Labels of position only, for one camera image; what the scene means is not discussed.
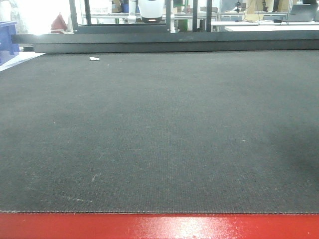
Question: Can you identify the black woven table mat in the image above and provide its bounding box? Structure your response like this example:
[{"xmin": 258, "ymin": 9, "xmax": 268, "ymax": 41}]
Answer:
[{"xmin": 0, "ymin": 50, "xmax": 319, "ymax": 213}]

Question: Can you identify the white robot head unit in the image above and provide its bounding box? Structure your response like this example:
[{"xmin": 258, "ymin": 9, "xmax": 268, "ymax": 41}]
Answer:
[{"xmin": 138, "ymin": 0, "xmax": 164, "ymax": 23}]

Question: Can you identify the white background table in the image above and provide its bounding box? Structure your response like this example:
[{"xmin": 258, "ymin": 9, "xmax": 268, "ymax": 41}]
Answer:
[{"xmin": 211, "ymin": 21, "xmax": 319, "ymax": 32}]

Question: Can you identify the red cone object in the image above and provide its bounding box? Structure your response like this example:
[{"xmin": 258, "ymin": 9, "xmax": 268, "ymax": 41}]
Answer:
[{"xmin": 51, "ymin": 13, "xmax": 68, "ymax": 34}]

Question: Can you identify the blue plastic bin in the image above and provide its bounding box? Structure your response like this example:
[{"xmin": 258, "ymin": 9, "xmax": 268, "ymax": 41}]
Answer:
[{"xmin": 0, "ymin": 21, "xmax": 19, "ymax": 65}]

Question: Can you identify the black metal frame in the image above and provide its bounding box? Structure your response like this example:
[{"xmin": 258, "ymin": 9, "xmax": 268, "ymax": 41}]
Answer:
[{"xmin": 12, "ymin": 0, "xmax": 319, "ymax": 53}]

